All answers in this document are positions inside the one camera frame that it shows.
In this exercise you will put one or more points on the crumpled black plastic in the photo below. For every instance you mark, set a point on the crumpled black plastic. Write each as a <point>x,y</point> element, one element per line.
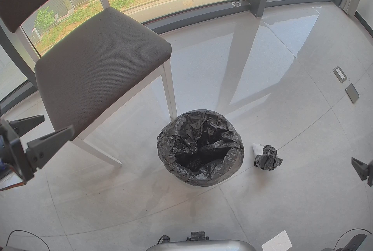
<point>266,160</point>

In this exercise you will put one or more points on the white chair with grey seat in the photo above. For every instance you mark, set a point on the white chair with grey seat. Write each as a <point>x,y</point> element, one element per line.
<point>96,66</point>

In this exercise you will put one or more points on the black plastic bag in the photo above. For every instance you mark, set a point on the black plastic bag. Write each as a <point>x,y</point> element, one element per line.
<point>174,153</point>

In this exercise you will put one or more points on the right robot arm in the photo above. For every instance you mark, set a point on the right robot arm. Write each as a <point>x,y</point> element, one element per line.
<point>357,244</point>

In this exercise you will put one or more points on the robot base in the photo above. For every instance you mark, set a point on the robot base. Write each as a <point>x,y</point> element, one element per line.
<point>201,245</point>

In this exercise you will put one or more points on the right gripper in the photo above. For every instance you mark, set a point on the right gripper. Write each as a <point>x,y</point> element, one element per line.
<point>370,174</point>

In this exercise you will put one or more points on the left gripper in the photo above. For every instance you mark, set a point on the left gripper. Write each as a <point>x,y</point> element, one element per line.
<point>16,153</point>

